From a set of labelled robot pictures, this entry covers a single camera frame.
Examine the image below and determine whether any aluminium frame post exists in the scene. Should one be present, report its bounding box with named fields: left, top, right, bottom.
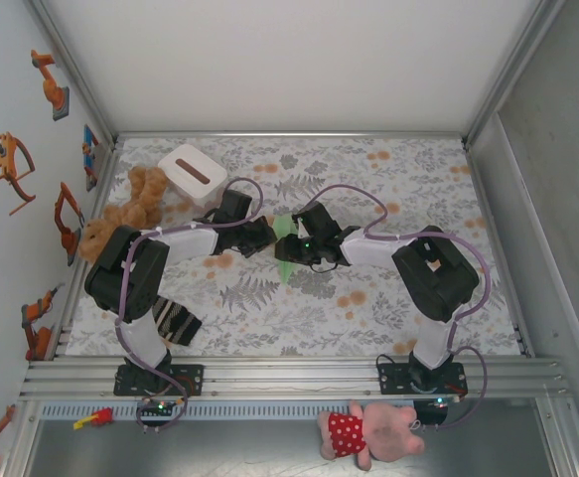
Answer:
left=26, top=0, right=121, bottom=145
left=460, top=0, right=568, bottom=145

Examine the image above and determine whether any wide aluminium frame rail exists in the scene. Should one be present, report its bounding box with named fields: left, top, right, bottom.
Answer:
left=18, top=355, right=573, bottom=401

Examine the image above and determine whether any blue orange machine sticker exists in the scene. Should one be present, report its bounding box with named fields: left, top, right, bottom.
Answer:
left=80, top=123, right=102, bottom=193

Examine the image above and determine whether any small red yellow toy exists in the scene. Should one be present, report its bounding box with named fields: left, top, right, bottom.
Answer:
left=72, top=406, right=114, bottom=431

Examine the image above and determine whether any aluminium side rail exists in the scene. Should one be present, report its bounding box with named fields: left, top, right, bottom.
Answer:
left=53, top=141, right=121, bottom=359
left=462, top=141, right=536, bottom=359

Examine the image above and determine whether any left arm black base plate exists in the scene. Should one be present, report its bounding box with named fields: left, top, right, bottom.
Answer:
left=113, top=363, right=206, bottom=398

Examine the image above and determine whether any orange grey gripper sticker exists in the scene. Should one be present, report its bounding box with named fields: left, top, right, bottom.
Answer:
left=0, top=131, right=37, bottom=216

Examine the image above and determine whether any white tissue box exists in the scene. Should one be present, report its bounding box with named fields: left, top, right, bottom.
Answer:
left=158, top=143, right=229, bottom=208

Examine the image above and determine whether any pink pig plush toy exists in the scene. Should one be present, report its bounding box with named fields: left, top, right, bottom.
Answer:
left=317, top=399, right=427, bottom=472

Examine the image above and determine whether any thin aluminium frame rail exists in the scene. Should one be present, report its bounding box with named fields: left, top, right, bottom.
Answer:
left=112, top=129, right=469, bottom=143

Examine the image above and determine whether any green paper sheet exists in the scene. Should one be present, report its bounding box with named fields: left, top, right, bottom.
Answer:
left=271, top=214, right=300, bottom=284

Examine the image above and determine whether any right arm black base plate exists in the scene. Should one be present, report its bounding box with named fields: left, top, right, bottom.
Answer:
left=376, top=362, right=468, bottom=398

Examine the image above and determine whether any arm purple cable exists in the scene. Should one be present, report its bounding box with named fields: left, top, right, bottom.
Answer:
left=114, top=177, right=265, bottom=434
left=313, top=184, right=492, bottom=431

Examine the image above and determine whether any perforated grey cable duct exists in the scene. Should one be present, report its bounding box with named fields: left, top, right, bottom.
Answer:
left=38, top=399, right=419, bottom=421

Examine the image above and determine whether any brown teddy bear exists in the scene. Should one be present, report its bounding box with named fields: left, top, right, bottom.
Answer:
left=78, top=166, right=169, bottom=264

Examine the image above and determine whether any floral patterned table mat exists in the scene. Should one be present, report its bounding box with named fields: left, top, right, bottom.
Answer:
left=65, top=136, right=521, bottom=358

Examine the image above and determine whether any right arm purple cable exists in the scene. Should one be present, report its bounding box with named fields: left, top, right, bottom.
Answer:
left=313, top=184, right=492, bottom=431

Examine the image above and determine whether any black white striped sock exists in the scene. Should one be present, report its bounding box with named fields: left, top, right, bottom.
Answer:
left=152, top=297, right=204, bottom=348

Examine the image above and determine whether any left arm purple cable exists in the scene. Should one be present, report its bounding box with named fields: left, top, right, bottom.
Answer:
left=114, top=177, right=265, bottom=434

